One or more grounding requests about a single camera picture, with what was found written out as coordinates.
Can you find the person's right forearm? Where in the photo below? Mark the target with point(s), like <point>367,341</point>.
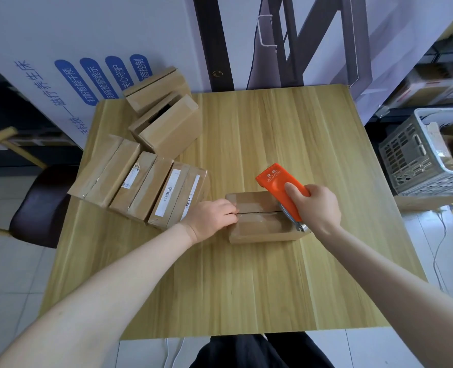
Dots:
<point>395,295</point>

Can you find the person's left forearm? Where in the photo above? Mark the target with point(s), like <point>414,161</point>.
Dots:
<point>103,302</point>

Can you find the dark seat wooden chair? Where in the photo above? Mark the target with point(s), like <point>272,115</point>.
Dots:
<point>42,206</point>

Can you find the open-ended brown cardboard box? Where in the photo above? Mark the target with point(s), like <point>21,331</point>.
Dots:
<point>172,128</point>

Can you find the person's left hand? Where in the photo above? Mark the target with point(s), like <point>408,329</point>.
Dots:
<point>207,220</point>

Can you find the cardboard box long barcode label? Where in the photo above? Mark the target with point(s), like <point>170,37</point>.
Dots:
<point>178,197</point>

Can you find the orange tape cutter tool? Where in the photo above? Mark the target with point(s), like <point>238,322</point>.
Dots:
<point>274,180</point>

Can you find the white plastic lattice basket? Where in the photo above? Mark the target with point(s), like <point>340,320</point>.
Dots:
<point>414,160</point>

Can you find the cardboard box small white label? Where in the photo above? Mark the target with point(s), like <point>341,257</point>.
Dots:
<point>140,187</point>

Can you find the person's right thumb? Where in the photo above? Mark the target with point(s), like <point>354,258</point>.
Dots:
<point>294,196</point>

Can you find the light wooden table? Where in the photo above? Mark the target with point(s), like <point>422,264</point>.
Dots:
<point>272,272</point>

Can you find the person's right hand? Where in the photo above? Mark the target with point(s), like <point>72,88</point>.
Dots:
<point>320,208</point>

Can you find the person's left thumb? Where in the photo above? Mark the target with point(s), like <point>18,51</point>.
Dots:
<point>226,221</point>

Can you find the large white carton blue print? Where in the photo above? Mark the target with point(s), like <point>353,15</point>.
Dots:
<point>77,45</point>

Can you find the large white carton grey print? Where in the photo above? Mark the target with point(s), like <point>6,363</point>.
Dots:
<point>326,38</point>

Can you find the metal storage shelf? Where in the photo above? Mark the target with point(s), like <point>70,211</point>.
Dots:
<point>441,57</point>

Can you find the small taped cardboard box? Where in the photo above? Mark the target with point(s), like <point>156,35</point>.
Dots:
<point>259,226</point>

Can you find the flat unlabelled cardboard box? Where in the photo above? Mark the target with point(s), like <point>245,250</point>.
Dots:
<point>103,172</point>

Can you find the cardboard carton on shelf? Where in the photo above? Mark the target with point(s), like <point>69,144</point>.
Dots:
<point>429,86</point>

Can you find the person's black trousers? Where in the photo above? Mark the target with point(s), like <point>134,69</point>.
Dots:
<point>261,352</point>

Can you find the plain brown cardboard box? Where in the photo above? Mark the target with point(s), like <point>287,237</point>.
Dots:
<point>155,91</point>

